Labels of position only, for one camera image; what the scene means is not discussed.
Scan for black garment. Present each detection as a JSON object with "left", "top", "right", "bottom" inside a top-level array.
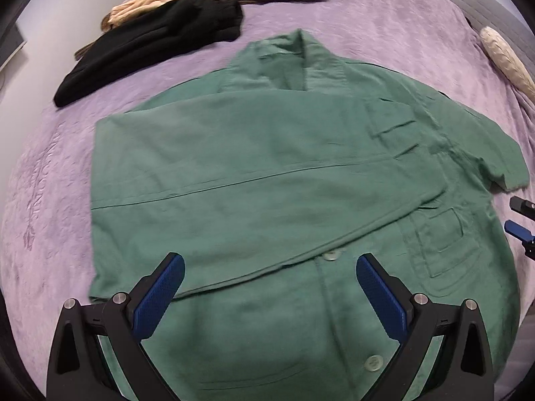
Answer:
[{"left": 53, "top": 0, "right": 244, "bottom": 108}]

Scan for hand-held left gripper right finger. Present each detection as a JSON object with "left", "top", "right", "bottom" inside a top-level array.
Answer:
[{"left": 355, "top": 253, "right": 496, "bottom": 401}]

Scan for grey quilted pillow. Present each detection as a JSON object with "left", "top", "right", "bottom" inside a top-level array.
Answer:
[{"left": 430, "top": 0, "right": 535, "bottom": 76}]

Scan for dark grey box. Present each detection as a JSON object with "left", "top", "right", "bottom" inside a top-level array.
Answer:
[{"left": 0, "top": 21, "right": 28, "bottom": 72}]

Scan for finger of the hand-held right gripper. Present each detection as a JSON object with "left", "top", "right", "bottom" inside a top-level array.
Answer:
[
  {"left": 504, "top": 219, "right": 535, "bottom": 260},
  {"left": 510, "top": 195, "right": 535, "bottom": 214}
]

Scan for small cream knit item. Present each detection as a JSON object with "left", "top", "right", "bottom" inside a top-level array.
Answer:
[{"left": 479, "top": 26, "right": 535, "bottom": 101}]

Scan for purple plush blanket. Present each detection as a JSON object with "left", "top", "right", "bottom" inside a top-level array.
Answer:
[{"left": 0, "top": 0, "right": 535, "bottom": 401}]

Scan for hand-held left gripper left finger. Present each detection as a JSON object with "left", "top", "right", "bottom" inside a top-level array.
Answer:
[{"left": 45, "top": 252, "right": 187, "bottom": 401}]

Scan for green button-up shirt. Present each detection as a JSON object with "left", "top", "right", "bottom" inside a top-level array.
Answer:
[{"left": 89, "top": 28, "right": 529, "bottom": 401}]

